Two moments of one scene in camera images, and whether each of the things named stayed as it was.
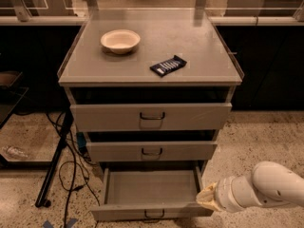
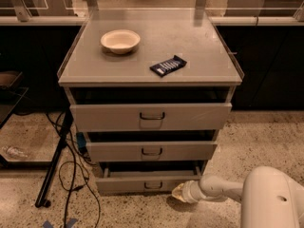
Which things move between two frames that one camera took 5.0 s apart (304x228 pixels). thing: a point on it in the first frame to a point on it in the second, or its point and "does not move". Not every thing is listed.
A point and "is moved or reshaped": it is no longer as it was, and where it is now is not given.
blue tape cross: [69, 224] does not move
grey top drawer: [154, 117] does not move
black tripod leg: [43, 200] does not move
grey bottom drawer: [150, 193] is moved or reshaped
